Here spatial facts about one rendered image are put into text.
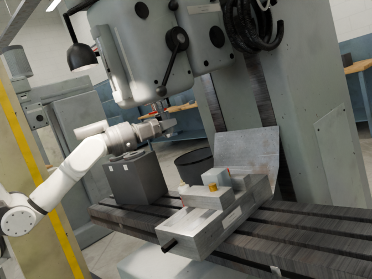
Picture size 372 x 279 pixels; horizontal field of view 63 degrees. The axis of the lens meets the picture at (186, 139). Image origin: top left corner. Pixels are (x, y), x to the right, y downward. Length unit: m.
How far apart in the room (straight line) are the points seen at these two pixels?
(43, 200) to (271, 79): 0.81
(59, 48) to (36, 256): 8.85
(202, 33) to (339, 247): 0.68
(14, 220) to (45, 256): 1.81
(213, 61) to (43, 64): 9.75
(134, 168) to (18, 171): 1.47
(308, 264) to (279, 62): 0.66
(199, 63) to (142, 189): 0.53
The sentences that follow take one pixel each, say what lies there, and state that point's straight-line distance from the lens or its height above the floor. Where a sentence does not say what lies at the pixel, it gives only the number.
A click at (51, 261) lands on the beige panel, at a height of 0.37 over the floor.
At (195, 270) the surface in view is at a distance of 0.91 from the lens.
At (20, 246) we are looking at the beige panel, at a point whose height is 0.59.
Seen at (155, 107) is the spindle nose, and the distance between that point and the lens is 0.94.
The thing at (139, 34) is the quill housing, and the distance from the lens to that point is 0.86.
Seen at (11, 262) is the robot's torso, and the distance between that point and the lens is 1.34.
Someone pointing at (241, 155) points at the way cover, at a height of 0.99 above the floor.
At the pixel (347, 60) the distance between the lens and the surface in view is 4.61.
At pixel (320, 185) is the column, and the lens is 1.25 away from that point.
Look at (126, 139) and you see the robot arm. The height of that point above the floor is 1.23.
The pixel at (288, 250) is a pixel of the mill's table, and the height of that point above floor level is 0.93.
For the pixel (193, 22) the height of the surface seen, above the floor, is 1.49.
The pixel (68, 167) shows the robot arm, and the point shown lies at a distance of 0.89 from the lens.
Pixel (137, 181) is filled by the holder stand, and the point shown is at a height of 1.03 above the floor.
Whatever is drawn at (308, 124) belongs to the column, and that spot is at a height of 1.06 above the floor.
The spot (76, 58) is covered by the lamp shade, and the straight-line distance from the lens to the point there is 0.81.
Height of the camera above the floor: 1.34
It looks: 10 degrees down
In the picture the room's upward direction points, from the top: 18 degrees counter-clockwise
